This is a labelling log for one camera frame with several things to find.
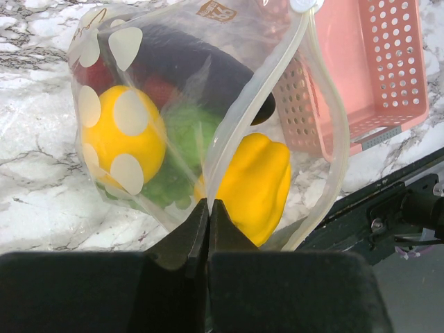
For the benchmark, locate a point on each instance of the green grape bunch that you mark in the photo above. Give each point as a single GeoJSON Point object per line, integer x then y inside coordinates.
{"type": "Point", "coordinates": [170, 185]}

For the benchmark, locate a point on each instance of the green round fruit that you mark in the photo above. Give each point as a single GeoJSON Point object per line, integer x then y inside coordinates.
{"type": "Point", "coordinates": [190, 129]}

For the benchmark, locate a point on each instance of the yellow bell pepper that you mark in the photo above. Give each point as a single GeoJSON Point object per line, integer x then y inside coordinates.
{"type": "Point", "coordinates": [255, 186]}

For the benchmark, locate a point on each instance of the red cherry bunch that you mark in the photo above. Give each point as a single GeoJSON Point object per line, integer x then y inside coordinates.
{"type": "Point", "coordinates": [100, 78]}

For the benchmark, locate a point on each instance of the pink plastic basket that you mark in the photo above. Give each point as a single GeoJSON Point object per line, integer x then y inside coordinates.
{"type": "Point", "coordinates": [373, 52]}

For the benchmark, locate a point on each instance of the black mounting rail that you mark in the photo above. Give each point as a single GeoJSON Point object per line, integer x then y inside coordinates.
{"type": "Point", "coordinates": [402, 210]}

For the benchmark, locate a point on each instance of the yellow lemon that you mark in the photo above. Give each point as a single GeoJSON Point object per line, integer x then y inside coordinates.
{"type": "Point", "coordinates": [122, 140]}

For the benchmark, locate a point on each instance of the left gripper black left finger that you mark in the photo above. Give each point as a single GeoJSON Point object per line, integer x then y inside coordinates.
{"type": "Point", "coordinates": [161, 289]}

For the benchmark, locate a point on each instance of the purple eggplant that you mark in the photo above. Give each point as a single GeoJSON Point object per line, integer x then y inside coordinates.
{"type": "Point", "coordinates": [202, 73]}

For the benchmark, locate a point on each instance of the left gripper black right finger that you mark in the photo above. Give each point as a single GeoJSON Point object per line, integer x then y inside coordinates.
{"type": "Point", "coordinates": [304, 291]}

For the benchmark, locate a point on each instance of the clear zip top bag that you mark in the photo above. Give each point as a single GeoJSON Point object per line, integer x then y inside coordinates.
{"type": "Point", "coordinates": [264, 36]}

